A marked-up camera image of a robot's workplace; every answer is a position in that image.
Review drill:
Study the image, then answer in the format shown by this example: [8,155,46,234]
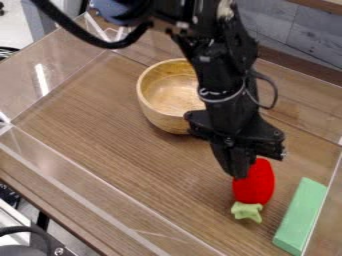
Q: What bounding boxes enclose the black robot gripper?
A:
[185,110,285,179]

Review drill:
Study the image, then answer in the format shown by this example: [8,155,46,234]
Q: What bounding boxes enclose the red felt strawberry green leaves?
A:
[231,158,276,224]

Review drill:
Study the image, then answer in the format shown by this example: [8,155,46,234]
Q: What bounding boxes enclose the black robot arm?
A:
[31,0,285,179]

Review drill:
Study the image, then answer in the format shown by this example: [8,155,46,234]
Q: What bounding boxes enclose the light wooden bowl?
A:
[137,58,205,135]

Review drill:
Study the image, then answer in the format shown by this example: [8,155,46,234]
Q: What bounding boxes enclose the green rectangular foam block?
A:
[273,177,328,256]

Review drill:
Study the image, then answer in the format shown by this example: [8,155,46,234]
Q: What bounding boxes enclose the clear acrylic enclosure wall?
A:
[0,30,342,256]

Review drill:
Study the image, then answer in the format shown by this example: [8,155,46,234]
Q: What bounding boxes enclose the black metal bracket with bolt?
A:
[28,221,81,256]

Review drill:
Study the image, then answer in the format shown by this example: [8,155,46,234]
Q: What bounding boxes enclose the black cable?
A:
[0,225,54,256]

